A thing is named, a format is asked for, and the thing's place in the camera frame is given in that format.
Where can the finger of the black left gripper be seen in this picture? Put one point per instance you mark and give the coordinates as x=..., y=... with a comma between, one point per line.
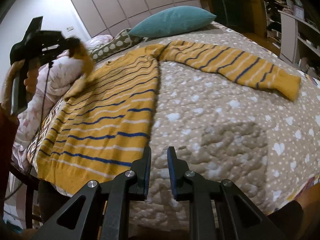
x=73, y=45

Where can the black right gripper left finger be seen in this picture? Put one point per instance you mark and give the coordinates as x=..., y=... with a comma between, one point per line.
x=142, y=167

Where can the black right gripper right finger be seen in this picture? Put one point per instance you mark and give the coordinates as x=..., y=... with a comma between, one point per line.
x=177, y=169

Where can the yellow blue striped sweater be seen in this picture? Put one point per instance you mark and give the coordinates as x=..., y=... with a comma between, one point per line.
x=105, y=126

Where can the red sleeve left forearm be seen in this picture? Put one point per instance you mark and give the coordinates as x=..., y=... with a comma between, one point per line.
x=8, y=128

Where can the person's left hand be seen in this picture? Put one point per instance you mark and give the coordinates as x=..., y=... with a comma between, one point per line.
x=29, y=82

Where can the pink floral comforter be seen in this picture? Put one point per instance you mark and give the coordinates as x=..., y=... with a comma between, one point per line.
x=52, y=83

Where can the olive sheep print bolster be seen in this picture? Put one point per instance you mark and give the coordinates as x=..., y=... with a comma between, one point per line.
x=120, y=42

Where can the beige dotted quilted bedspread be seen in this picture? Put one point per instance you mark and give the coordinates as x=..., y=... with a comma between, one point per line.
x=258, y=138

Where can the teal knitted pillow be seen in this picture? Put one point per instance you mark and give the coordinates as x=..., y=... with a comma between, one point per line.
x=173, y=21

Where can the brown wooden door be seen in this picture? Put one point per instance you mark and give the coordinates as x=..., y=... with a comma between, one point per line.
x=255, y=16

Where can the white cluttered shelf unit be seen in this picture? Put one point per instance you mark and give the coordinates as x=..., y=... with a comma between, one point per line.
x=294, y=33

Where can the white wall switch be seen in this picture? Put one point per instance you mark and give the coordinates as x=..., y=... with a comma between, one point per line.
x=70, y=28

